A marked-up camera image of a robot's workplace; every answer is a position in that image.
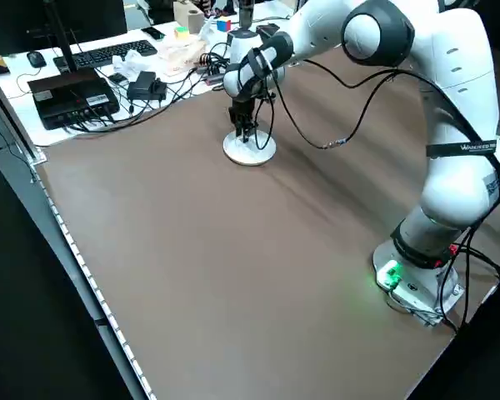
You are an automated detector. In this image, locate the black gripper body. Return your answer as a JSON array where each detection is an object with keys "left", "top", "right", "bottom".
[{"left": 227, "top": 95, "right": 263, "bottom": 127}]

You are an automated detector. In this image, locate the white round plate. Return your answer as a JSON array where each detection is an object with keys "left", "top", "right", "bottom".
[{"left": 222, "top": 128, "right": 277, "bottom": 167}]

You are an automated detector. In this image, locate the grey usb hub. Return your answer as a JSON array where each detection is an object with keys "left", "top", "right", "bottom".
[{"left": 193, "top": 53, "right": 227, "bottom": 87}]

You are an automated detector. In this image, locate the clear plastic packet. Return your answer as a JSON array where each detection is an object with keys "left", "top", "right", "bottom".
[{"left": 157, "top": 35, "right": 208, "bottom": 77}]

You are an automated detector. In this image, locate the black power adapter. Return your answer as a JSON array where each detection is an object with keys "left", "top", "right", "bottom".
[{"left": 127, "top": 70, "right": 168, "bottom": 103}]

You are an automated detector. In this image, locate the wooden block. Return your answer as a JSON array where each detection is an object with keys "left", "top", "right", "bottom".
[{"left": 172, "top": 0, "right": 206, "bottom": 34}]

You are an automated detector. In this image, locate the crumpled white tissue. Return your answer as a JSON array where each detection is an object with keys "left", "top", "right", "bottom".
[{"left": 112, "top": 48, "right": 152, "bottom": 78}]

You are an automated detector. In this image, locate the black keyboard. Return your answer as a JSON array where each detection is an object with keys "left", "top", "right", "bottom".
[{"left": 52, "top": 39, "right": 158, "bottom": 70}]

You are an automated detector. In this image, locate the black box device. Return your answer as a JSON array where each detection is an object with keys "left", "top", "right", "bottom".
[{"left": 27, "top": 68, "right": 120, "bottom": 131}]

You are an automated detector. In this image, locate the black stand pole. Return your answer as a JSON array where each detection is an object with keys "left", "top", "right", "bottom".
[{"left": 44, "top": 0, "right": 79, "bottom": 74}]

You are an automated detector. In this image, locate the black monitor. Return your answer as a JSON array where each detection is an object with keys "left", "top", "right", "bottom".
[{"left": 0, "top": 0, "right": 128, "bottom": 56}]

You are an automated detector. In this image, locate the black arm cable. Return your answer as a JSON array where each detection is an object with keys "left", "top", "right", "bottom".
[{"left": 249, "top": 47, "right": 500, "bottom": 334}]

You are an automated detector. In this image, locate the upright metal post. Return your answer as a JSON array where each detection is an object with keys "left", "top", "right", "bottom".
[{"left": 237, "top": 0, "right": 256, "bottom": 30}]

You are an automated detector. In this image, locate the aluminium table edge rail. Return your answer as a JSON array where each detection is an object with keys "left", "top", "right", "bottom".
[{"left": 0, "top": 66, "right": 159, "bottom": 400}]

